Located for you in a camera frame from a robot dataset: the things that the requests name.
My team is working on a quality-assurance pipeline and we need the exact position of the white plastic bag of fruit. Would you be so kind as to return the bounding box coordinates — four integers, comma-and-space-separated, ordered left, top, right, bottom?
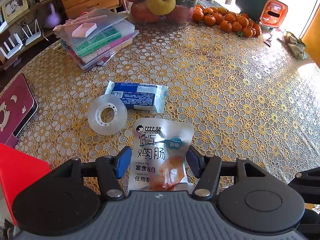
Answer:
123, 0, 197, 30

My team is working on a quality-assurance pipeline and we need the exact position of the stack of plastic bead boxes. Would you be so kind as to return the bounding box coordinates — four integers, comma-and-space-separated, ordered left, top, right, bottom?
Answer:
53, 9, 139, 72

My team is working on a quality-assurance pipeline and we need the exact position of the chicken sausage snack pouch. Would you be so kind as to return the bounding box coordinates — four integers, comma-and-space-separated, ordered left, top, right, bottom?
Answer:
128, 118, 194, 191

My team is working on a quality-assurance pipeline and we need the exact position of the wooden TV console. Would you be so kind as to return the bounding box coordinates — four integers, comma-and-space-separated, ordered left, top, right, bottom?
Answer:
0, 0, 123, 71

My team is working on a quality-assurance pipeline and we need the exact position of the maroon bear laptop case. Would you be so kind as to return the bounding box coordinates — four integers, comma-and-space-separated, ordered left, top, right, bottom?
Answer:
1, 73, 38, 148

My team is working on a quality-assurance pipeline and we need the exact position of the green orange tissue box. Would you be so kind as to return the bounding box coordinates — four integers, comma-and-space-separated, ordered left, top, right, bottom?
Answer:
235, 0, 288, 28

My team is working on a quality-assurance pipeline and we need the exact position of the clear tape roll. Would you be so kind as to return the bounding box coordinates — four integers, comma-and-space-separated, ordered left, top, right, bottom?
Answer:
87, 94, 127, 135

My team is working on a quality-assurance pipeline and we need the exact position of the gold photo frame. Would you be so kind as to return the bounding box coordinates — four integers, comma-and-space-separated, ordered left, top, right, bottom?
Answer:
1, 0, 29, 23

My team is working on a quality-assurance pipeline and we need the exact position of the white router with antennas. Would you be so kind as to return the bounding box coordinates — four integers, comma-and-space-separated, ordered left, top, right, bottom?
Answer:
0, 33, 23, 60

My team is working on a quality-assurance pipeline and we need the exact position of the blue white tissue pack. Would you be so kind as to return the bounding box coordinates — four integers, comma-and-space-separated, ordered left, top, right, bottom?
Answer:
105, 81, 169, 113

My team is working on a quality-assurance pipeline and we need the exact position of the pile of small oranges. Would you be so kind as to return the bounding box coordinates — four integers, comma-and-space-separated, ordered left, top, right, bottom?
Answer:
192, 4, 262, 38

